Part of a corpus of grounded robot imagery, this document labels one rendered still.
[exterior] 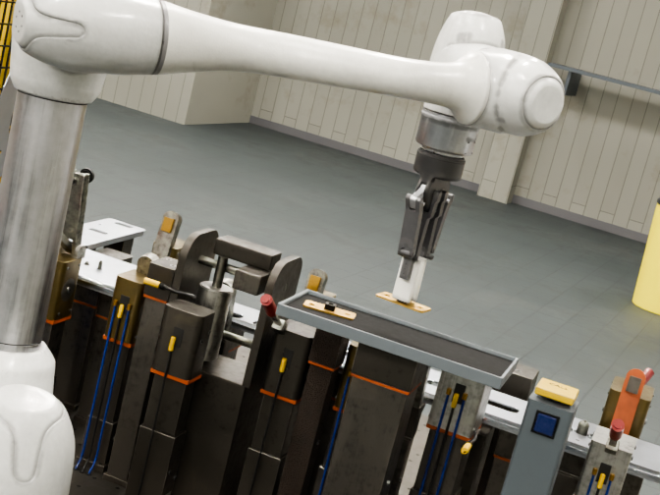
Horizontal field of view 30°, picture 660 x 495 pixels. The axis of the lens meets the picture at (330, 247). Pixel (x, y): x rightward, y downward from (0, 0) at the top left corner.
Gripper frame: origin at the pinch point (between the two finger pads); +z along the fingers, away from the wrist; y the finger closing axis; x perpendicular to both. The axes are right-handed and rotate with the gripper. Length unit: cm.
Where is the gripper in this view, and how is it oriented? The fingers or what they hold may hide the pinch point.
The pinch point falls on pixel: (410, 278)
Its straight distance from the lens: 190.5
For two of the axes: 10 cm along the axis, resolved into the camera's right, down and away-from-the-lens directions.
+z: -2.3, 9.5, 2.1
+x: -8.4, -3.1, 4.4
